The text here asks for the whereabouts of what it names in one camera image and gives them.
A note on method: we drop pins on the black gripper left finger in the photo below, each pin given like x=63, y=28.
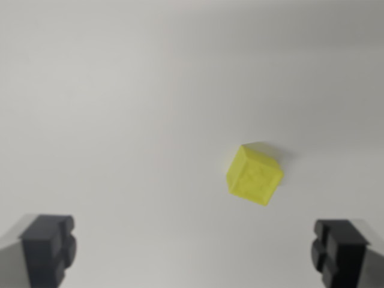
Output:
x=42, y=252

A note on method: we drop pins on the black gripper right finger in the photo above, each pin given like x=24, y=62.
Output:
x=345, y=255

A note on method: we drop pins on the yellow cube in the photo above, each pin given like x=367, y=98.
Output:
x=253, y=177

